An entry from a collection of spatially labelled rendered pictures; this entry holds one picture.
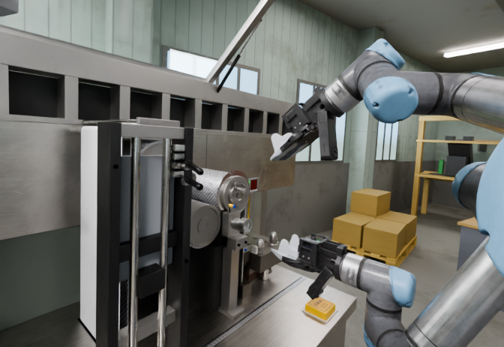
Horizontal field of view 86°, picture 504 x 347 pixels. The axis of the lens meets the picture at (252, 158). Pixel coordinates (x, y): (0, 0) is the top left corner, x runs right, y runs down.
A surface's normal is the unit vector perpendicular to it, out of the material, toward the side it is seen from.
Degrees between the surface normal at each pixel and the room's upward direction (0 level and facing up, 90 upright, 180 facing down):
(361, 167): 90
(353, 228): 90
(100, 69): 90
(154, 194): 90
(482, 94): 66
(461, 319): 76
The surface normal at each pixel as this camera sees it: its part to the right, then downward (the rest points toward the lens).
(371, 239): -0.62, 0.03
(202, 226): 0.76, 0.08
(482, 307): -0.28, -0.07
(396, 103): -0.07, 0.64
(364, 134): -0.79, 0.00
